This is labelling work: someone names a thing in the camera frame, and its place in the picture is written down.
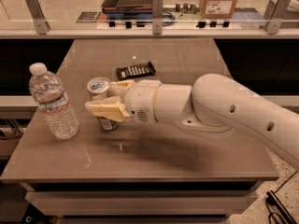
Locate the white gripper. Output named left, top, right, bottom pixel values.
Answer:
left=85, top=79, right=162, bottom=124

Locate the silver Red Bull can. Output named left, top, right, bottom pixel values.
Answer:
left=87, top=77, right=118, bottom=131

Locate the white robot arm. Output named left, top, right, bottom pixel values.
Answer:
left=85, top=74, right=299, bottom=169

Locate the clear plastic water bottle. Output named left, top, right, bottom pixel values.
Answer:
left=29, top=63, right=79, bottom=140

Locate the dark chocolate bar wrapper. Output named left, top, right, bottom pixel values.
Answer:
left=116, top=62, right=156, bottom=80

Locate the cardboard box with label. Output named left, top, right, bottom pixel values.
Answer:
left=199, top=0, right=237, bottom=19

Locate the black device on floor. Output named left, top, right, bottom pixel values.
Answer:
left=265, top=190, right=298, bottom=224

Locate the middle metal glass bracket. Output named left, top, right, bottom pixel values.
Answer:
left=152, top=0, right=164, bottom=35

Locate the metal glass bracket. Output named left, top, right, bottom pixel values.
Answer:
left=152, top=0, right=164, bottom=35
left=264, top=0, right=291, bottom=35
left=25, top=0, right=50, bottom=35

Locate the left metal glass bracket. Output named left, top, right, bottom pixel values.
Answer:
left=25, top=0, right=50, bottom=35

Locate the right metal glass bracket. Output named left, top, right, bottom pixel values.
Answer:
left=264, top=0, right=291, bottom=35

